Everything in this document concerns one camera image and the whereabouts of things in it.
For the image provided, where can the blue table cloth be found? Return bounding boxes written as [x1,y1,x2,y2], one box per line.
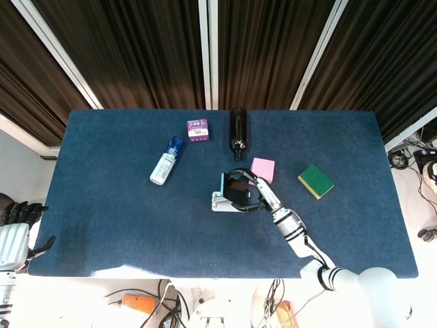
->
[27,109,419,279]

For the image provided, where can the purple white small box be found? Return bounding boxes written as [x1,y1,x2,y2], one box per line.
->
[186,118,210,144]

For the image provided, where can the pink cube block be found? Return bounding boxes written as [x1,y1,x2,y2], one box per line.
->
[248,157,276,187]

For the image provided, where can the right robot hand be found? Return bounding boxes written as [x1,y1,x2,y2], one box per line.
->
[226,167,285,215]

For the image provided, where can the orange device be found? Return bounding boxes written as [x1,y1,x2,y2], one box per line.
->
[122,293,157,316]

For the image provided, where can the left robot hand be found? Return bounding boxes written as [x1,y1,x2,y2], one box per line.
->
[0,201,57,273]

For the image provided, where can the white partition frame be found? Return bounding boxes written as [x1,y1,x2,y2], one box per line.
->
[198,0,220,111]

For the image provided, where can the dark brown glass bottle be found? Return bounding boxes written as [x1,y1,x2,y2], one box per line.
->
[228,107,249,161]

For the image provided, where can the green yellow sponge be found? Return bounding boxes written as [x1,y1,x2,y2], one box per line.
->
[297,164,335,201]

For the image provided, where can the white phone stand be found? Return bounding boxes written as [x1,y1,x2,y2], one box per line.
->
[211,191,242,213]

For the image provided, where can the black smartphone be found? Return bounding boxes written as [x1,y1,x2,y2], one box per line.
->
[220,172,253,208]

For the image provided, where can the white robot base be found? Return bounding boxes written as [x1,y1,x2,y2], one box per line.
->
[186,296,253,328]

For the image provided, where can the white blue spray bottle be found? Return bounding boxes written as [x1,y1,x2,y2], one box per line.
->
[149,136,186,187]

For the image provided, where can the dark brown curtain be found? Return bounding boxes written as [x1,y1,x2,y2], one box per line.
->
[0,0,437,148]

